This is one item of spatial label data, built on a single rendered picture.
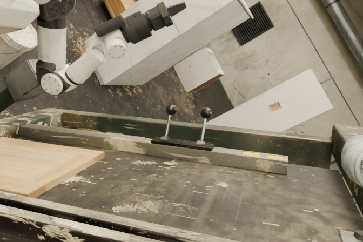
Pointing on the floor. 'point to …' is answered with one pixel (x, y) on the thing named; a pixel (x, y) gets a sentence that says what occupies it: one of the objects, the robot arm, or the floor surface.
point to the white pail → (17, 44)
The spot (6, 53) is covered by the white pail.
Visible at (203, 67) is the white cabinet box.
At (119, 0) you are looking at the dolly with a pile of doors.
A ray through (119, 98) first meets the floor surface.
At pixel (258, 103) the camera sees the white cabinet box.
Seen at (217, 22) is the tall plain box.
